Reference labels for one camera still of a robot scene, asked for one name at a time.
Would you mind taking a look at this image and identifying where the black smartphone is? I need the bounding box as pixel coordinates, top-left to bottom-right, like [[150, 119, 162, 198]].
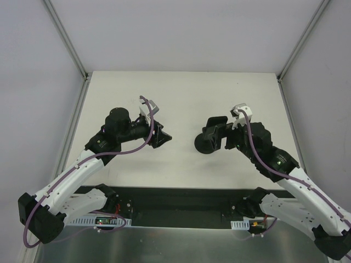
[[202, 116, 228, 139]]

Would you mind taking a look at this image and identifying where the black phone stand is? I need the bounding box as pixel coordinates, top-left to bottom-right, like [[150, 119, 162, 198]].
[[194, 133, 213, 155]]

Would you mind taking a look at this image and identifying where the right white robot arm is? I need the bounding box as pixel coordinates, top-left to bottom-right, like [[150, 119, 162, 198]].
[[196, 116, 350, 260]]

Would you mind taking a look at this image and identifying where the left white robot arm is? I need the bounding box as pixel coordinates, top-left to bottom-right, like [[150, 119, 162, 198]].
[[18, 102, 172, 248]]

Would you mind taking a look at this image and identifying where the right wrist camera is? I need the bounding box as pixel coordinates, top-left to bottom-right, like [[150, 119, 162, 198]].
[[230, 103, 252, 130]]

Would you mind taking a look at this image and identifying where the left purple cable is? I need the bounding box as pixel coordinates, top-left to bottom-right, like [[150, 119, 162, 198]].
[[24, 95, 158, 249]]

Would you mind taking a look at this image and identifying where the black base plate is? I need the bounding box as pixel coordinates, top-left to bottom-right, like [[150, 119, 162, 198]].
[[103, 187, 254, 229]]

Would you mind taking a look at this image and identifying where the right white cable duct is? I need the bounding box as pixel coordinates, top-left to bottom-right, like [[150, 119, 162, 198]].
[[230, 220, 250, 231]]

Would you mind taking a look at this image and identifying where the white cable duct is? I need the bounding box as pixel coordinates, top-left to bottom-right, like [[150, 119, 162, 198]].
[[230, 220, 250, 231], [67, 215, 132, 227]]

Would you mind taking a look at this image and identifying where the left white cable duct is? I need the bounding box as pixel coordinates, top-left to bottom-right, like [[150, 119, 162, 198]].
[[67, 215, 132, 227]]

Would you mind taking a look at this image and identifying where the left aluminium frame post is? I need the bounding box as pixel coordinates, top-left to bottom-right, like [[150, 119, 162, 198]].
[[42, 0, 89, 80]]

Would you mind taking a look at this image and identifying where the aluminium frame post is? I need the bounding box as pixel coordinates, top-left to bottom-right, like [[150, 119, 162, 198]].
[[277, 0, 331, 83], [42, 0, 89, 80]]

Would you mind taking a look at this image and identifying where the right aluminium frame post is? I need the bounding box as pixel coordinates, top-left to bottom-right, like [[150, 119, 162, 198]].
[[277, 0, 331, 83]]

